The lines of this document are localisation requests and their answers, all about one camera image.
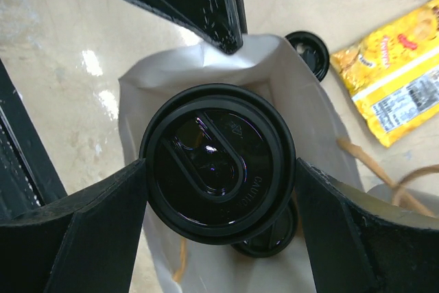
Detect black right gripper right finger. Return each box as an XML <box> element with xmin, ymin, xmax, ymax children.
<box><xmin>295</xmin><ymin>159</ymin><xmax>438</xmax><ymax>292</ymax></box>

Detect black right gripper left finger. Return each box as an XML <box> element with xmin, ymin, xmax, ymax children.
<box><xmin>1</xmin><ymin>160</ymin><xmax>147</xmax><ymax>292</ymax></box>

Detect brown paper bag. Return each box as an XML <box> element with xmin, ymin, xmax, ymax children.
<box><xmin>118</xmin><ymin>34</ymin><xmax>439</xmax><ymax>293</ymax></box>

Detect black plastic cup lid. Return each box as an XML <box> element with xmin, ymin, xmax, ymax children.
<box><xmin>139</xmin><ymin>83</ymin><xmax>296</xmax><ymax>245</ymax></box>

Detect yellow snack bag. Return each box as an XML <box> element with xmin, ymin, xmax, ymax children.
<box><xmin>330</xmin><ymin>0</ymin><xmax>438</xmax><ymax>147</ymax></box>

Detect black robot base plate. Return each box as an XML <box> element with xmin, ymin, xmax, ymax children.
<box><xmin>1</xmin><ymin>65</ymin><xmax>67</xmax><ymax>222</ymax></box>

